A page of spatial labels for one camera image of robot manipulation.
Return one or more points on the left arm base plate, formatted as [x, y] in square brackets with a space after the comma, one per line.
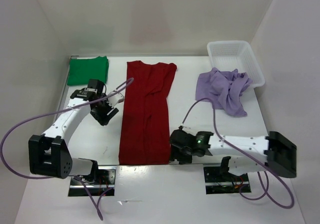
[102, 183]

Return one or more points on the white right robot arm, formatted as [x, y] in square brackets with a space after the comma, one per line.
[240, 155]

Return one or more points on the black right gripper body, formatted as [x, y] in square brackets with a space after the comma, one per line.
[183, 154]

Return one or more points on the white plastic bin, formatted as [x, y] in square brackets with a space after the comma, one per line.
[236, 54]

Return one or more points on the lavender t shirt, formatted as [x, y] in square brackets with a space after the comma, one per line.
[223, 89]

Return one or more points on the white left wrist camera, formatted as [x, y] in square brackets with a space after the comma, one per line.
[114, 99]

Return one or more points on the green t shirt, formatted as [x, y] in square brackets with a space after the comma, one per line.
[82, 70]

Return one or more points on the red t shirt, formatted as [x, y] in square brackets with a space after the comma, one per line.
[145, 132]

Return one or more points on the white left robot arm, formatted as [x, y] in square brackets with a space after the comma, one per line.
[48, 152]

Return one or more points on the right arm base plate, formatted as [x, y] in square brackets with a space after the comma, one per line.
[217, 183]

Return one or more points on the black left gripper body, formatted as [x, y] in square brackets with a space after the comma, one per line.
[100, 112]

